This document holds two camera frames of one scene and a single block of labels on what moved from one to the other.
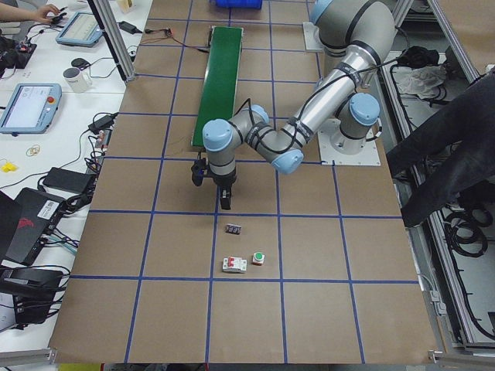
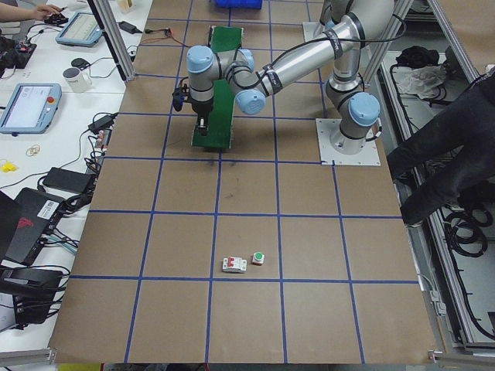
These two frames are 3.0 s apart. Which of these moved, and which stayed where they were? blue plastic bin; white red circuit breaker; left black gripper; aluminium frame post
Moved: left black gripper
Stayed: aluminium frame post; white red circuit breaker; blue plastic bin
